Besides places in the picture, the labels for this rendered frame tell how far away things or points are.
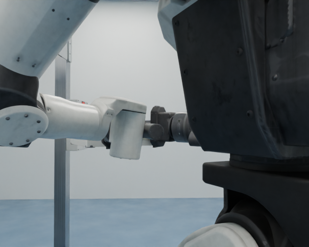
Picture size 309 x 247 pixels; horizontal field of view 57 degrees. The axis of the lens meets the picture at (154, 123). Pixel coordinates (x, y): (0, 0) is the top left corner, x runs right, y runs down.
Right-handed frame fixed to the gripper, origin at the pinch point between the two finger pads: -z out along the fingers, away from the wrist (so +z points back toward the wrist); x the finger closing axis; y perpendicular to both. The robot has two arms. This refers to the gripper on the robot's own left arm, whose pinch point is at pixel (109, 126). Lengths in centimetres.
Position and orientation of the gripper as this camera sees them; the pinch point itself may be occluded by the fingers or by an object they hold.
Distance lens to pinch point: 83.5
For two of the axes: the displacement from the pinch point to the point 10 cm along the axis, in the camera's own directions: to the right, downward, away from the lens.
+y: 9.5, 0.1, 3.2
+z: 3.2, 0.1, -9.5
